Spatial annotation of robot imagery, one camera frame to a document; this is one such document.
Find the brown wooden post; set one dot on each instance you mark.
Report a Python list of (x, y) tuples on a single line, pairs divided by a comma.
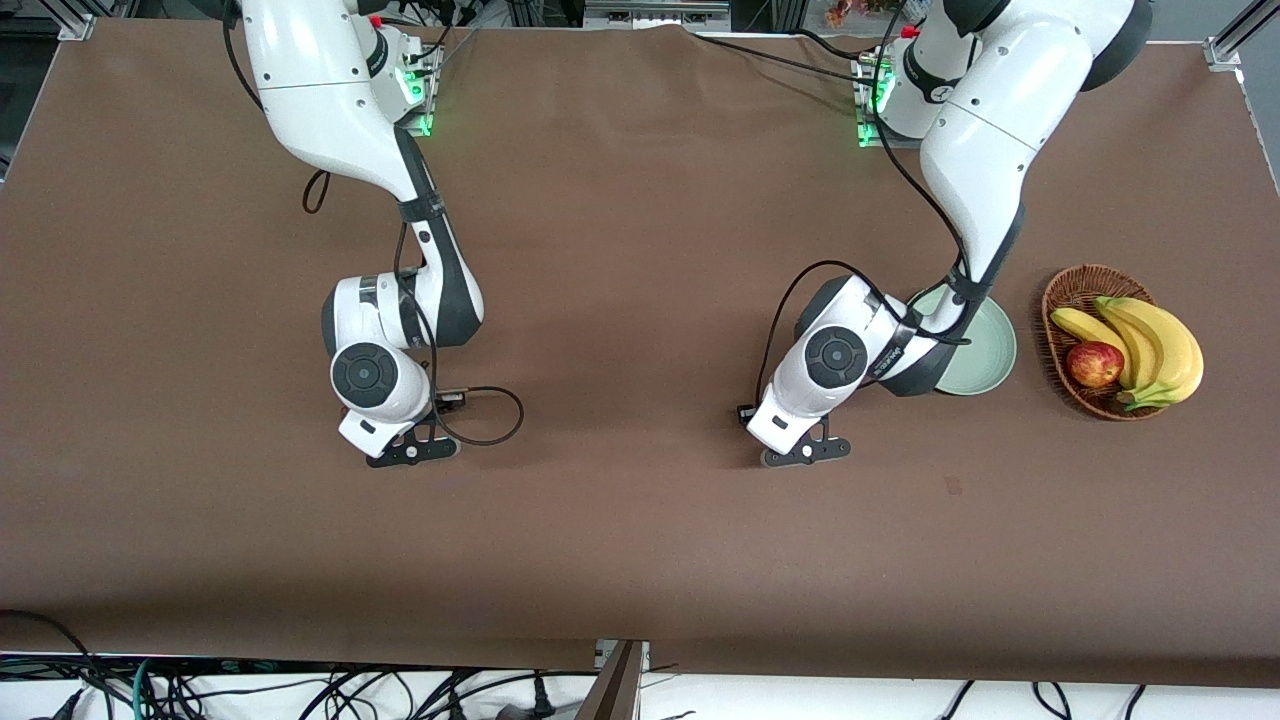
[(612, 690)]

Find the brown table cover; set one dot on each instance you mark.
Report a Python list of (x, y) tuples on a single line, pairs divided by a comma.
[(600, 250)]

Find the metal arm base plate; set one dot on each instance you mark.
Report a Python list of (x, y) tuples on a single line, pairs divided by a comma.
[(432, 90), (870, 140)]

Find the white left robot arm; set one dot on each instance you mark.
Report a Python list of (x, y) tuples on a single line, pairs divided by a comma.
[(985, 130)]

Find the red apple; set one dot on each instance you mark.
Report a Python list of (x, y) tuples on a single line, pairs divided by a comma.
[(1095, 365)]

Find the mint green round plate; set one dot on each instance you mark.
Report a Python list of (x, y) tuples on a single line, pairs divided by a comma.
[(985, 350)]

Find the brown wicker basket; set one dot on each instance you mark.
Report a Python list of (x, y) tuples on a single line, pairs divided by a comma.
[(1095, 403)]

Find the yellow banana bunch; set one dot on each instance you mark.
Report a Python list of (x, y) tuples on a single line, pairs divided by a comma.
[(1165, 345)]

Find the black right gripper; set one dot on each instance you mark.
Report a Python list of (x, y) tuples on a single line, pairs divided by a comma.
[(446, 405)]

